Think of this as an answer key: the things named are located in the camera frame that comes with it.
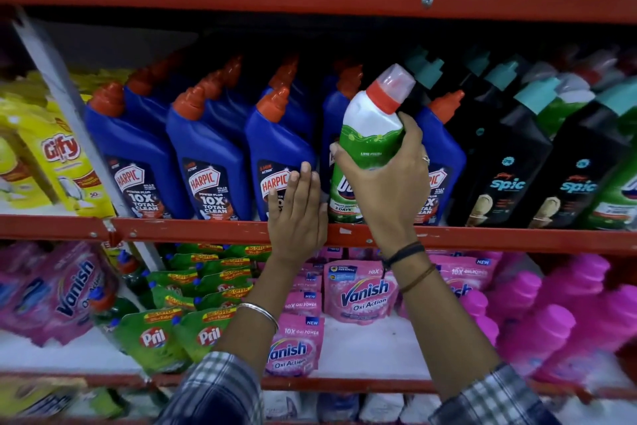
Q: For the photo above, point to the person's left hand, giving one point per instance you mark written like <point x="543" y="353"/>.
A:
<point x="297" y="225"/>

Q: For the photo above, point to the person's right hand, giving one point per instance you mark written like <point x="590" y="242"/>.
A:
<point x="393" y="196"/>

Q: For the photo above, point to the person's left little finger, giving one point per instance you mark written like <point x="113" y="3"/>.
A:
<point x="273" y="203"/>

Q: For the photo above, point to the person's right thumb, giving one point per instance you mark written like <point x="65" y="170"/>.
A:
<point x="346" y="157"/>

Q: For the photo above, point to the person's left middle finger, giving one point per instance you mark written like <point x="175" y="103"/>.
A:
<point x="305" y="183"/>

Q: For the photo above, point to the green white cleaner bottle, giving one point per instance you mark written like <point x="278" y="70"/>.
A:
<point x="614" y="201"/>
<point x="560" y="111"/>
<point x="371" y="126"/>

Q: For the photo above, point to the person's right forearm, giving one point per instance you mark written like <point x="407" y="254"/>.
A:
<point x="438" y="320"/>

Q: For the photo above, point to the person's left forearm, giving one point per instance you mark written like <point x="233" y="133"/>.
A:
<point x="259" y="300"/>

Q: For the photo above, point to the row of blue cleaner bottles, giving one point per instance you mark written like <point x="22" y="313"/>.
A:
<point x="209" y="151"/>

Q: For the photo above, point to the silver bangle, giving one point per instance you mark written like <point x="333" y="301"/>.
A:
<point x="262" y="313"/>

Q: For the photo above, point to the black wrist band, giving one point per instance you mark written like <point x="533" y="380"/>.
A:
<point x="405" y="254"/>

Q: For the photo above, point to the stack of green dish pouches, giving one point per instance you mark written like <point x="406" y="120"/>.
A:
<point x="199" y="290"/>

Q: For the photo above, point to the stack of small pink pouches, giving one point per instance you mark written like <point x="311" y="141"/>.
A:
<point x="358" y="290"/>

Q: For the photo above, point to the brown wrist thread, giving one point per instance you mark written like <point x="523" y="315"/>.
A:
<point x="420" y="278"/>

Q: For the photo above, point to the row of black teal-capped bottles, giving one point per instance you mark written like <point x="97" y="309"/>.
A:
<point x="502" y="161"/>

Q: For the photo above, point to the green dish liquid bottle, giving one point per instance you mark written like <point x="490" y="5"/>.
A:
<point x="133" y="280"/>
<point x="107" y="313"/>

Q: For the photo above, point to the plaid shirt sleeve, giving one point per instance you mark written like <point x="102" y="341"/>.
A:
<point x="214" y="392"/>
<point x="492" y="400"/>

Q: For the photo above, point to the row of white packets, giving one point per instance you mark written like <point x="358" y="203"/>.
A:
<point x="348" y="408"/>

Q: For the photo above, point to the large pink detergent pouch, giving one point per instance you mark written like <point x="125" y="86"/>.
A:
<point x="15" y="285"/>
<point x="69" y="295"/>

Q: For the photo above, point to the stack of yellow pouches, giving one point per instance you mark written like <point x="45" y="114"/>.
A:
<point x="54" y="151"/>

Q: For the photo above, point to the grey metal shelf upright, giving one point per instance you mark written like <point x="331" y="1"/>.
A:
<point x="64" y="91"/>

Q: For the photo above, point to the row of pink bottles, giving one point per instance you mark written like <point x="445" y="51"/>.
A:
<point x="557" y="320"/>

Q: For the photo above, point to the yellow packet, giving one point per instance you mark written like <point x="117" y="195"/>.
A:
<point x="35" y="397"/>

